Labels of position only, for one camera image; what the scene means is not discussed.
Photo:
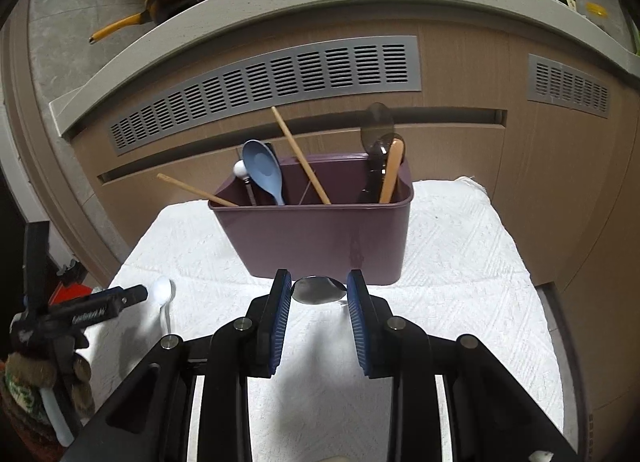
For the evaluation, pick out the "long grey vent grille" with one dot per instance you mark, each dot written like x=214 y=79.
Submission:
x=352 y=66

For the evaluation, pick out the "wooden chopstick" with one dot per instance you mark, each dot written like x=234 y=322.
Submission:
x=313 y=178
x=195 y=191

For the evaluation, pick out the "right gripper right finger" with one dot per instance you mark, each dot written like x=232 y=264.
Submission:
x=368 y=315

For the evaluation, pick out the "purple utensil caddy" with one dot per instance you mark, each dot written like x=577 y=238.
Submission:
x=307 y=237

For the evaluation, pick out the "shovel-shaped metal spoon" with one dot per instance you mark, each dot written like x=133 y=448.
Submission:
x=317 y=290

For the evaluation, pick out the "gloved operator hand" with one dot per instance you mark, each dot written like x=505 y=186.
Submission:
x=25 y=375

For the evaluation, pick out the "wooden spoon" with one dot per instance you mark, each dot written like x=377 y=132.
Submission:
x=393 y=162

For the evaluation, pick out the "blue plastic spoon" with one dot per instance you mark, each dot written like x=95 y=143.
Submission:
x=263 y=168

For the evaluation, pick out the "white ceramic spoon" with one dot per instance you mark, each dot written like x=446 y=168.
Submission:
x=164 y=293

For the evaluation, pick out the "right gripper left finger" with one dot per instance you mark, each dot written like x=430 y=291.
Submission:
x=269 y=314

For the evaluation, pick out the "white textured table mat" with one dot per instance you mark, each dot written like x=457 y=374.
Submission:
x=462 y=274

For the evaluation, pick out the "yellow small object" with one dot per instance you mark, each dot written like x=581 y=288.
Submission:
x=596 y=10

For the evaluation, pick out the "small grey vent grille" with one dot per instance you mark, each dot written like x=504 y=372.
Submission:
x=553 y=83

